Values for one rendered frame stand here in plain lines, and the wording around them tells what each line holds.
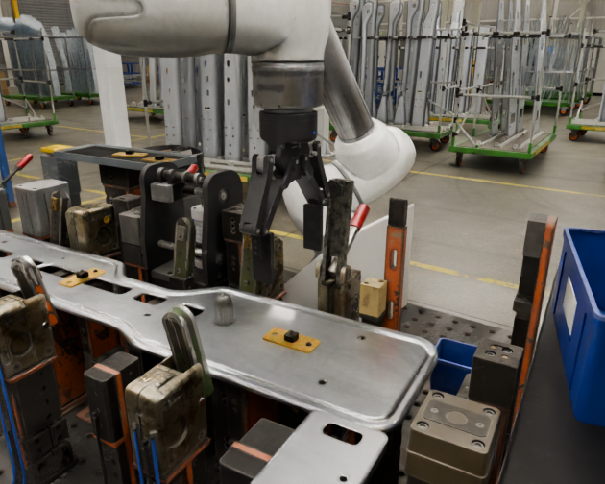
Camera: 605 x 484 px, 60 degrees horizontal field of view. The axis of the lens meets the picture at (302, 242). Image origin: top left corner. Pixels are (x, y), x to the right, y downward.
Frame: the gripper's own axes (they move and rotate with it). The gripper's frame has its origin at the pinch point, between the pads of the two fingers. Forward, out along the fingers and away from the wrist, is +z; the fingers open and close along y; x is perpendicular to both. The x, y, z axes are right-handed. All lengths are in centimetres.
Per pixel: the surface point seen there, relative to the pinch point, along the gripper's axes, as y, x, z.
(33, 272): 14.2, -38.7, 5.2
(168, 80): -360, -361, 1
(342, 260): -13.5, 1.9, 5.1
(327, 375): 5.2, 8.8, 13.6
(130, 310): 5.1, -28.5, 13.5
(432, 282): -250, -43, 114
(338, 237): -14.8, 0.5, 1.7
